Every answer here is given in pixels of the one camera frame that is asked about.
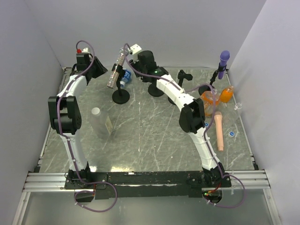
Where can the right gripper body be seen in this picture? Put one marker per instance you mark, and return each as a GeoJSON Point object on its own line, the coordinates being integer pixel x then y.
{"type": "Point", "coordinates": [140, 68]}

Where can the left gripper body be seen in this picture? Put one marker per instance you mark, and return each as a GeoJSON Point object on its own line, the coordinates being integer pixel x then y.
{"type": "Point", "coordinates": [91, 60]}

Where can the blue label water bottle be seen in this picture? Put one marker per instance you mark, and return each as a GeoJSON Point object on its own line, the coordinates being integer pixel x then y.
{"type": "Point", "coordinates": [127, 77]}

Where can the clear white-capped tea bottle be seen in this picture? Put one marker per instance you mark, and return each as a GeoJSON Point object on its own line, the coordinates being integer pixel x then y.
{"type": "Point", "coordinates": [101, 123]}

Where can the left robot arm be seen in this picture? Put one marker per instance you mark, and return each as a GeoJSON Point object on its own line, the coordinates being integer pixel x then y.
{"type": "Point", "coordinates": [65, 116]}

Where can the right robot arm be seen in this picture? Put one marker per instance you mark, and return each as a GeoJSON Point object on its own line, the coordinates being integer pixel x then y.
{"type": "Point", "coordinates": [192, 118]}

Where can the orange square bottle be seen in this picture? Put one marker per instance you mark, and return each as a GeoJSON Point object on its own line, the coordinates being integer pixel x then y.
{"type": "Point", "coordinates": [207, 99]}

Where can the orange round bottle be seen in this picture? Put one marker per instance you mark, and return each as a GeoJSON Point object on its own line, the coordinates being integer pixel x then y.
{"type": "Point", "coordinates": [226, 94]}

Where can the clear capless bottle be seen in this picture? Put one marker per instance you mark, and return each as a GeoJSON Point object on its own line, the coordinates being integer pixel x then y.
{"type": "Point", "coordinates": [233, 114]}

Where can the glitter silver microphone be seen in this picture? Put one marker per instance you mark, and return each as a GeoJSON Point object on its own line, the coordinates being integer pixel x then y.
{"type": "Point", "coordinates": [118, 66]}

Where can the black glitter microphone stand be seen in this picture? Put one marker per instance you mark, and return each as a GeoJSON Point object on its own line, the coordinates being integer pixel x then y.
{"type": "Point", "coordinates": [120, 96]}

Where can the black empty clip stand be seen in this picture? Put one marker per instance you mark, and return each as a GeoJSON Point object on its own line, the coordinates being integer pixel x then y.
{"type": "Point", "coordinates": [182, 78]}

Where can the black purple microphone stand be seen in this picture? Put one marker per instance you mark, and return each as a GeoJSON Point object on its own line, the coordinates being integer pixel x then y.
{"type": "Point", "coordinates": [204, 88]}

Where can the pink beige microphone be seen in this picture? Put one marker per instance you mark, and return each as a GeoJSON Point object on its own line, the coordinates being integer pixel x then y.
{"type": "Point", "coordinates": [219, 130]}

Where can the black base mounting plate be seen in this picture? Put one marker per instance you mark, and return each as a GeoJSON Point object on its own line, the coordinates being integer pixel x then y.
{"type": "Point", "coordinates": [148, 184]}

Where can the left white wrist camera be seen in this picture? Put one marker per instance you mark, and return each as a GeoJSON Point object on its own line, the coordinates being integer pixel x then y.
{"type": "Point", "coordinates": [85, 49]}

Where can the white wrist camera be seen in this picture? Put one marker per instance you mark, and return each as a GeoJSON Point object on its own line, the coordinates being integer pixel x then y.
{"type": "Point", "coordinates": [134, 49]}
{"type": "Point", "coordinates": [85, 49]}

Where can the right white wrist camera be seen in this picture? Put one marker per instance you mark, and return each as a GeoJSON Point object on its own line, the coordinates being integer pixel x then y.
{"type": "Point", "coordinates": [134, 49]}

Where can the black shock mount stand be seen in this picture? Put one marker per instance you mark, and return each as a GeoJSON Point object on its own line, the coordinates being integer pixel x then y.
{"type": "Point", "coordinates": [154, 91]}

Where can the aluminium rail frame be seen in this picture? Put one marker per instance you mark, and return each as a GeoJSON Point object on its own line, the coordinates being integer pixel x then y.
{"type": "Point", "coordinates": [44, 197]}

